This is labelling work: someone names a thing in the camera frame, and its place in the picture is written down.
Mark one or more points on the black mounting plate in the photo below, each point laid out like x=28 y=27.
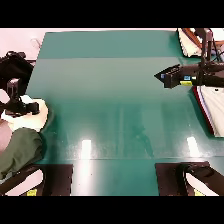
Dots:
x=58 y=180
x=166 y=179

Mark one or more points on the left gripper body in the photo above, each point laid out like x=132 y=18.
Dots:
x=17 y=108

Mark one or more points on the black garment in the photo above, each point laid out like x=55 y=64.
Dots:
x=16 y=67

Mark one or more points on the white folded garment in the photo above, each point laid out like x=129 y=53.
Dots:
x=215 y=106

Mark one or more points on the brown clothes hanger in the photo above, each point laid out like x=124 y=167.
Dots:
x=191 y=35

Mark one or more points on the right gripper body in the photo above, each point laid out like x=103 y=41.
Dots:
x=172 y=77

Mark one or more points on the dark green garment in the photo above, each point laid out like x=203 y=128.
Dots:
x=20 y=149

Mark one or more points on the pink-brown garment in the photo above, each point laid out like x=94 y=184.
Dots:
x=4 y=135

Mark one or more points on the white garment on hanger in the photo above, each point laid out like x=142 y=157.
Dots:
x=188 y=46

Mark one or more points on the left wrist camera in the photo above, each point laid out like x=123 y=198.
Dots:
x=13 y=86

